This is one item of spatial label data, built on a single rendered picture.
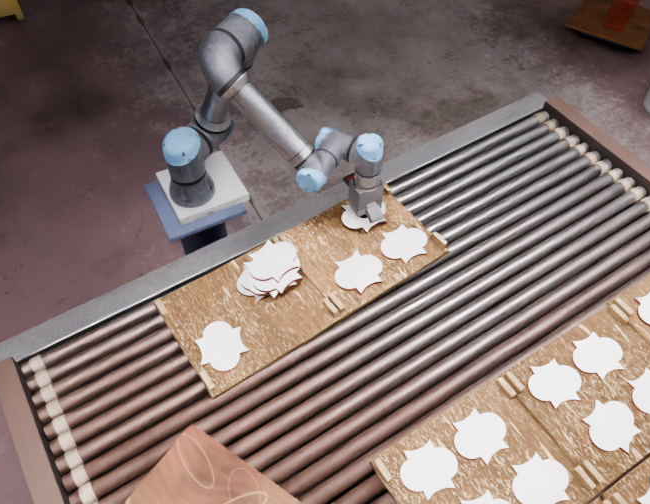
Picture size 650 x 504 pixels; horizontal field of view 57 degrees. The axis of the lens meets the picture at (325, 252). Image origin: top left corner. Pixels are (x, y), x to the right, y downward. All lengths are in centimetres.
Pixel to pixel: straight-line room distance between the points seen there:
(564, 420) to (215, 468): 87
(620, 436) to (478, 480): 38
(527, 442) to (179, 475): 83
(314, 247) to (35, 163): 224
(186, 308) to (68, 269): 149
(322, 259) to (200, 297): 38
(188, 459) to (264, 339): 40
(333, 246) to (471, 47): 274
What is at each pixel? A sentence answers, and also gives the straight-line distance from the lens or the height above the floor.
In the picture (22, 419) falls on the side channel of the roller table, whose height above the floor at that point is 95.
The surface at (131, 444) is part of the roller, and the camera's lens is 162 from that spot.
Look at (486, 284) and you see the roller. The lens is 183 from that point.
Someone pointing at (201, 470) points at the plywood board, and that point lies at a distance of 143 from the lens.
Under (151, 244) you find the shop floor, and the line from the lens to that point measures 312.
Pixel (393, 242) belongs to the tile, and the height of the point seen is 95.
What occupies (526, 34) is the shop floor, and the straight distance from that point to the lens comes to 457.
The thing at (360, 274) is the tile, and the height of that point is 95.
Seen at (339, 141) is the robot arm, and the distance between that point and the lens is 169.
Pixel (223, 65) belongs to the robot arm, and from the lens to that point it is 158.
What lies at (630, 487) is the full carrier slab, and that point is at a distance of 167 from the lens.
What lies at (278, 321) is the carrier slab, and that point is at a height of 94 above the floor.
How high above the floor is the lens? 239
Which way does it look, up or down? 53 degrees down
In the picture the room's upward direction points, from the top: 1 degrees clockwise
